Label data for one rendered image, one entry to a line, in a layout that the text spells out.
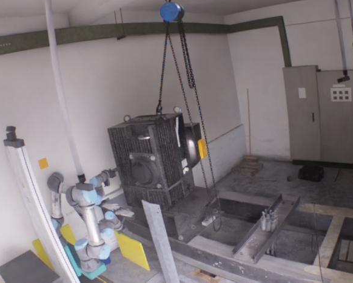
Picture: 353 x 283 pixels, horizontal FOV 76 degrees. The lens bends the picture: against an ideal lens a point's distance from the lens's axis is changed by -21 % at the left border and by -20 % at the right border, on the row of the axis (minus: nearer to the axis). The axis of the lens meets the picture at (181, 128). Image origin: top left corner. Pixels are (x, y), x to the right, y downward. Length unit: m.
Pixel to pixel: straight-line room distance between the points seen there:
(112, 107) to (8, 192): 1.59
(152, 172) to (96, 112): 1.30
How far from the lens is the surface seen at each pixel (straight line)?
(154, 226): 2.21
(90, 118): 3.10
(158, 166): 2.09
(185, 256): 2.46
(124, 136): 2.23
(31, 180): 1.81
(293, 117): 4.69
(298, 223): 2.64
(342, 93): 4.41
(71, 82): 3.01
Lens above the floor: 1.99
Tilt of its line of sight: 13 degrees down
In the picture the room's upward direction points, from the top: 10 degrees counter-clockwise
